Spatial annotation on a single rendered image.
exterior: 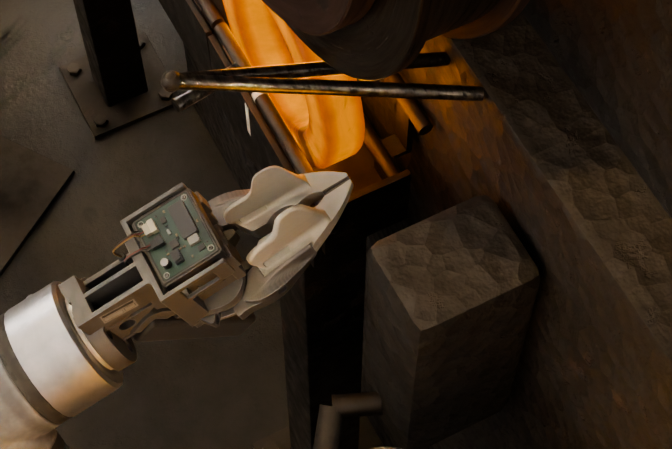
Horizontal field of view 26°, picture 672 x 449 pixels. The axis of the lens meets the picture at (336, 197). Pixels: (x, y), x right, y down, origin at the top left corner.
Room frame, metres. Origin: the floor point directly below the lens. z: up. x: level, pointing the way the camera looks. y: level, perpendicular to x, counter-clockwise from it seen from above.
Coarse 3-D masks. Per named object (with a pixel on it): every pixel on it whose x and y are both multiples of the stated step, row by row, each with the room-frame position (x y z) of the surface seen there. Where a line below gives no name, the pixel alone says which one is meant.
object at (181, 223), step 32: (192, 192) 0.51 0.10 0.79; (128, 224) 0.49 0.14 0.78; (160, 224) 0.49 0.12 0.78; (192, 224) 0.48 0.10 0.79; (128, 256) 0.47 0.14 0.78; (160, 256) 0.47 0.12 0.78; (192, 256) 0.46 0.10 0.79; (224, 256) 0.46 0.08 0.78; (64, 288) 0.45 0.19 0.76; (96, 288) 0.45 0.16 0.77; (128, 288) 0.46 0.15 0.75; (160, 288) 0.44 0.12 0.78; (192, 288) 0.45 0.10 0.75; (224, 288) 0.46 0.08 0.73; (96, 320) 0.43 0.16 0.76; (128, 320) 0.45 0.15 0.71; (192, 320) 0.44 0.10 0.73; (128, 352) 0.43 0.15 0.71
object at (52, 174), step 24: (0, 144) 1.04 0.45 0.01; (0, 168) 1.01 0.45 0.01; (24, 168) 1.01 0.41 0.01; (48, 168) 1.01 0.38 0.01; (0, 192) 0.97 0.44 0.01; (24, 192) 0.97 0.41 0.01; (48, 192) 0.97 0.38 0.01; (0, 216) 0.93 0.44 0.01; (24, 216) 0.93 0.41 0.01; (0, 240) 0.90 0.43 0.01; (24, 240) 0.90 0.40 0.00; (0, 264) 0.86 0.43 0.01
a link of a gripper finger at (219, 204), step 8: (232, 192) 0.54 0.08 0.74; (240, 192) 0.54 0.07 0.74; (248, 192) 0.54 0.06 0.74; (216, 200) 0.54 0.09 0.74; (224, 200) 0.53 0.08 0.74; (232, 200) 0.53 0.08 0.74; (216, 208) 0.53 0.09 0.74; (224, 208) 0.53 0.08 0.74; (216, 216) 0.52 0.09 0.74; (216, 224) 0.52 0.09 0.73; (224, 224) 0.52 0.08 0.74; (232, 224) 0.52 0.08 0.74
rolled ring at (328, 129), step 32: (224, 0) 0.72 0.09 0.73; (256, 0) 0.71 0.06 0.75; (256, 32) 0.70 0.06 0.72; (288, 32) 0.62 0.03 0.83; (256, 64) 0.68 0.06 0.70; (288, 96) 0.66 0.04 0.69; (320, 96) 0.58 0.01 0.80; (352, 96) 0.59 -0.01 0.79; (288, 128) 0.63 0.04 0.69; (320, 128) 0.58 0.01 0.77; (352, 128) 0.58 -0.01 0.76; (320, 160) 0.58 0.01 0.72
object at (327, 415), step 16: (336, 400) 0.43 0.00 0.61; (352, 400) 0.43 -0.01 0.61; (368, 400) 0.43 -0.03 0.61; (320, 416) 0.42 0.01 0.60; (336, 416) 0.42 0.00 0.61; (352, 416) 0.42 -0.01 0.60; (320, 432) 0.41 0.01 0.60; (336, 432) 0.41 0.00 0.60; (320, 448) 0.40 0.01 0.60; (336, 448) 0.40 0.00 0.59
